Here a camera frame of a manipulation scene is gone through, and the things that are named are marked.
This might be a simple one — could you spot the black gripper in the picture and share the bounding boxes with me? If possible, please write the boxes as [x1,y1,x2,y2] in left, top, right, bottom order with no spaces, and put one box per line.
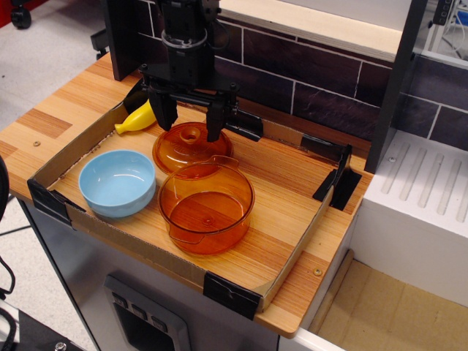
[139,44,239,143]

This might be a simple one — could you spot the orange transparent pot lid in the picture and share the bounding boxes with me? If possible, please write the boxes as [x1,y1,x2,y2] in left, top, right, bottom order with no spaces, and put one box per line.
[152,122,233,179]

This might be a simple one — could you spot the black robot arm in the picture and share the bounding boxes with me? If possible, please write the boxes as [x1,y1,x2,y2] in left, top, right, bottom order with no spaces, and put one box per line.
[140,1,238,143]

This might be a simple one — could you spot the orange transparent pot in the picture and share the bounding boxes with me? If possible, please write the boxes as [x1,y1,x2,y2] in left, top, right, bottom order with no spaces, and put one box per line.
[158,156,255,254]

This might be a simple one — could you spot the yellow toy banana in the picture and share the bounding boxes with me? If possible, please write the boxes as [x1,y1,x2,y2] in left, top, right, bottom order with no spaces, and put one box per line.
[115,100,156,134]

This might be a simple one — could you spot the light blue bowl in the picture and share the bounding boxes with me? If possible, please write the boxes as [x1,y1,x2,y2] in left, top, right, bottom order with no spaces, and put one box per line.
[78,150,156,219]

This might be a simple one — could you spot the cardboard fence with black tape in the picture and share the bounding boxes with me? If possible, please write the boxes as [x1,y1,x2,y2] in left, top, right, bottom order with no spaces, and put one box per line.
[28,89,371,334]

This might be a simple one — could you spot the black caster wheel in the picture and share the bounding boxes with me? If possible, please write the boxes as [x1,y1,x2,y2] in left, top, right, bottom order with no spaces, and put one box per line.
[10,7,32,29]

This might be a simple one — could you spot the grey oven control panel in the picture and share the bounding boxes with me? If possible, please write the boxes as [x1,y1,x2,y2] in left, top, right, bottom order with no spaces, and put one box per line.
[104,275,191,350]

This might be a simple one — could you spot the white toy sink unit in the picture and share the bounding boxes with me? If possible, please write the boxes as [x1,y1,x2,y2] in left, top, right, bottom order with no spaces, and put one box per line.
[350,132,467,306]

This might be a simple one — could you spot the black cable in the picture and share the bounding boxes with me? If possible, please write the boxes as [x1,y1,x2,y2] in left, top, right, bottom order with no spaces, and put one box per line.
[0,156,19,351]

